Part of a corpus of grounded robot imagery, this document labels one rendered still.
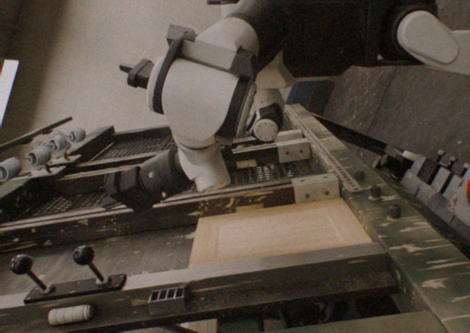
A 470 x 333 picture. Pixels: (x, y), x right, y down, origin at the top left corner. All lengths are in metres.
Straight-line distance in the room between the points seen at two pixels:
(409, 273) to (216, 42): 0.51
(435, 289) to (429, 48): 0.53
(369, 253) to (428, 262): 0.11
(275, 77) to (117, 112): 5.62
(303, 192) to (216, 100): 0.70
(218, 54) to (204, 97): 0.07
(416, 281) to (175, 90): 0.50
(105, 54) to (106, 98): 0.64
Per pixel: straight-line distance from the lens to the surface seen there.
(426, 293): 0.75
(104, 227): 1.26
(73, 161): 1.94
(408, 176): 1.25
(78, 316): 0.91
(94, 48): 6.53
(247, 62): 0.54
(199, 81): 0.52
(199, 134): 0.54
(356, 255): 0.87
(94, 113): 6.55
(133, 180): 0.83
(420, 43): 1.02
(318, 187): 1.18
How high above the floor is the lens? 1.32
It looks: 6 degrees down
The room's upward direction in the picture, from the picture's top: 69 degrees counter-clockwise
